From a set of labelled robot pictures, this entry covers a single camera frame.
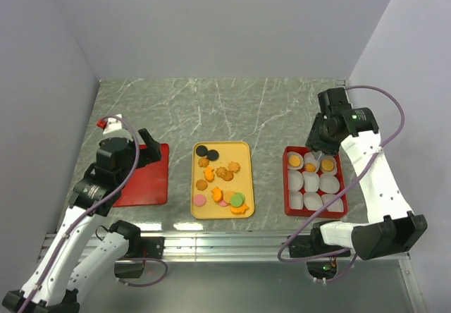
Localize red cookie box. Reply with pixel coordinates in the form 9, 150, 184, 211
283, 146, 345, 217

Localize large orange fish cookie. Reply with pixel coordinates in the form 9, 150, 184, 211
204, 166, 215, 183

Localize maple leaf cookie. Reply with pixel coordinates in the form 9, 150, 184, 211
228, 161, 240, 173

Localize steel tongs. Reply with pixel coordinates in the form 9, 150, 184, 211
313, 151, 324, 165

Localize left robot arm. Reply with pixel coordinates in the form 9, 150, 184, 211
2, 128, 161, 312

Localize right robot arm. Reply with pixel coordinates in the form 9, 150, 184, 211
306, 108, 428, 260

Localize red box lid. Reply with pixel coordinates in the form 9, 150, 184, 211
113, 143, 170, 207

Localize black sandwich cookie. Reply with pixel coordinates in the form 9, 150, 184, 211
195, 145, 209, 157
206, 149, 219, 161

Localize small flower butter cookie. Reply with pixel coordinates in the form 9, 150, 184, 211
198, 156, 209, 168

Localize small orange fish cookie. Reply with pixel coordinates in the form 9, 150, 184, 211
211, 187, 223, 203

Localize yellow cookie tray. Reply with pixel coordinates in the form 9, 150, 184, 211
190, 141, 255, 219

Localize chocolate chip cookie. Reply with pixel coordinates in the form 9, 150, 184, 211
222, 171, 234, 181

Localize beige dotted round cookie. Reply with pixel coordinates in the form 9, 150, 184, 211
223, 190, 235, 203

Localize green sandwich cookie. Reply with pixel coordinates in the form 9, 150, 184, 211
236, 192, 245, 202
230, 193, 243, 207

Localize orange fish cookie under stack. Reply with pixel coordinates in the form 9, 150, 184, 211
230, 203, 249, 215

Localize white red left wrist camera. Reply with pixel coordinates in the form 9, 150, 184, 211
97, 113, 131, 138

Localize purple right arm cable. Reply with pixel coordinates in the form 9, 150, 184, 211
277, 85, 405, 283

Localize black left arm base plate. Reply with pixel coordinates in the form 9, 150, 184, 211
125, 236, 165, 259

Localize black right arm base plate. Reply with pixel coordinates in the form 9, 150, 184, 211
288, 235, 342, 259

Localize aluminium table rail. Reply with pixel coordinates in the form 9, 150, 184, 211
38, 230, 412, 263

